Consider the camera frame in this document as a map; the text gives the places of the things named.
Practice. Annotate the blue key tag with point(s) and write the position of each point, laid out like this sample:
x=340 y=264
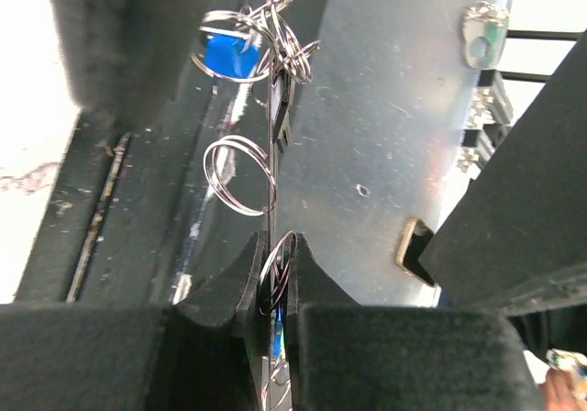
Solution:
x=226 y=55

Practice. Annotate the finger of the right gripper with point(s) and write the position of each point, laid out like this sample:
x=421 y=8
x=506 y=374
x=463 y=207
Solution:
x=124 y=58
x=516 y=241

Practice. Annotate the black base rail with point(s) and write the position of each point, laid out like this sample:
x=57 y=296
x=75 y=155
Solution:
x=131 y=214

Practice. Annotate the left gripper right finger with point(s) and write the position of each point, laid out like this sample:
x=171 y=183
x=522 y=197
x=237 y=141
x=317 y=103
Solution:
x=347 y=356

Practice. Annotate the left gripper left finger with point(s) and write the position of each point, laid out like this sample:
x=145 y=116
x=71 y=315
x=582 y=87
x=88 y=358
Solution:
x=200 y=354

